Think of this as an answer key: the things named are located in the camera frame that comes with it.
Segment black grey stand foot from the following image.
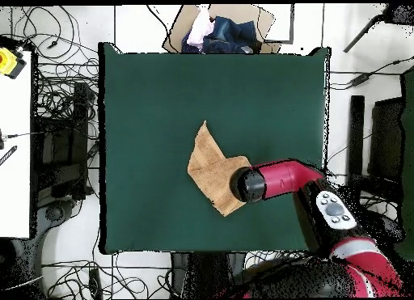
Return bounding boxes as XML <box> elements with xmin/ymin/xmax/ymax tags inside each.
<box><xmin>32</xmin><ymin>199</ymin><xmax>78</xmax><ymax>281</ymax></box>

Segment blue and black cables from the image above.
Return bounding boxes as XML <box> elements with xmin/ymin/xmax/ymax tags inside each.
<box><xmin>243</xmin><ymin>250</ymin><xmax>308</xmax><ymax>265</ymax></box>

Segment yellow emergency stop button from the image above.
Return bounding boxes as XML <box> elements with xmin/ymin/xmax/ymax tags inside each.
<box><xmin>0</xmin><ymin>47</ymin><xmax>27</xmax><ymax>80</ymax></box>

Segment white desk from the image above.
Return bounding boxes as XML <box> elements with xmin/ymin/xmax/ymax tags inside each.
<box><xmin>0</xmin><ymin>50</ymin><xmax>33</xmax><ymax>239</ymax></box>

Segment black tripod leg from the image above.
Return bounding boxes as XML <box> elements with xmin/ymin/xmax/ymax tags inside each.
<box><xmin>343</xmin><ymin>2</ymin><xmax>414</xmax><ymax>53</ymax></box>

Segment green covered side table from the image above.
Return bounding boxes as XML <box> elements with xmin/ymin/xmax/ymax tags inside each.
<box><xmin>395</xmin><ymin>66</ymin><xmax>414</xmax><ymax>260</ymax></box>

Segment black cable with adapter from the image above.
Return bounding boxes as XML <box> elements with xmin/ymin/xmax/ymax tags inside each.
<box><xmin>327</xmin><ymin>55</ymin><xmax>414</xmax><ymax>91</ymax></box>

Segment orange terry towel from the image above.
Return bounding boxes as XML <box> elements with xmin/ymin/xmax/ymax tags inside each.
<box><xmin>186</xmin><ymin>120</ymin><xmax>252</xmax><ymax>218</ymax></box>

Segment brown cardboard box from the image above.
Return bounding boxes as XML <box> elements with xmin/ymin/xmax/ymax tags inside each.
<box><xmin>162</xmin><ymin>4</ymin><xmax>282</xmax><ymax>54</ymax></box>

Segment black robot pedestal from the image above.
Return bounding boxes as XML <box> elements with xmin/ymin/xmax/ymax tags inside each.
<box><xmin>170</xmin><ymin>251</ymin><xmax>247</xmax><ymax>299</ymax></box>

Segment black cable tangle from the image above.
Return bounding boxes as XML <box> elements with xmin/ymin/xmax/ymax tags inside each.
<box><xmin>11</xmin><ymin>5</ymin><xmax>99</xmax><ymax>120</ymax></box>

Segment black floor cable bundle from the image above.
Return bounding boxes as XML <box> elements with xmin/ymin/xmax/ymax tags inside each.
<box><xmin>357</xmin><ymin>186</ymin><xmax>403</xmax><ymax>223</ymax></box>

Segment dark green table cloth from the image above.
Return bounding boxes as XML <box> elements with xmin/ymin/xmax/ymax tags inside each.
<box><xmin>98</xmin><ymin>42</ymin><xmax>332</xmax><ymax>256</ymax></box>

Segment black cables with adapter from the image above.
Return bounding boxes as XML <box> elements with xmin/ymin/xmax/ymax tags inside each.
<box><xmin>41</xmin><ymin>259</ymin><xmax>172</xmax><ymax>299</ymax></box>

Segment pink garment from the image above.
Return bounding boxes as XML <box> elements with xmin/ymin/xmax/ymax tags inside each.
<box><xmin>186</xmin><ymin>6</ymin><xmax>215</xmax><ymax>50</ymax></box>

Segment blue denim jeans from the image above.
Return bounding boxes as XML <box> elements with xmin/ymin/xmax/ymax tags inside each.
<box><xmin>180</xmin><ymin>15</ymin><xmax>264</xmax><ymax>54</ymax></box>

